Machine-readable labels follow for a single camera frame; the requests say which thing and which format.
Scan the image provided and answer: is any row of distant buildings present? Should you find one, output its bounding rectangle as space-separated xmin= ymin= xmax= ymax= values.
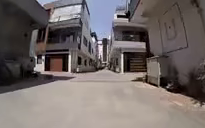
xmin=95 ymin=35 xmax=112 ymax=68

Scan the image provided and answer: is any white building with dark gateway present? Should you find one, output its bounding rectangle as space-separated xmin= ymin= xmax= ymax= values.
xmin=108 ymin=4 xmax=149 ymax=74

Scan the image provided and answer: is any grey concrete road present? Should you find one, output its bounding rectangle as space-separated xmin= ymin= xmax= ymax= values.
xmin=0 ymin=68 xmax=205 ymax=128

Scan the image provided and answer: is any white building with brown garage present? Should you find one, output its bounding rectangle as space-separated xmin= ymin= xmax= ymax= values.
xmin=29 ymin=0 xmax=99 ymax=74

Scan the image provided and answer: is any white cabinet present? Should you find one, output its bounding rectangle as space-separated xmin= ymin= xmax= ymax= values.
xmin=145 ymin=54 xmax=162 ymax=88

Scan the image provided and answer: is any grey shadowed building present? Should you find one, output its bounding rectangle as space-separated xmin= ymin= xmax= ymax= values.
xmin=0 ymin=0 xmax=51 ymax=88

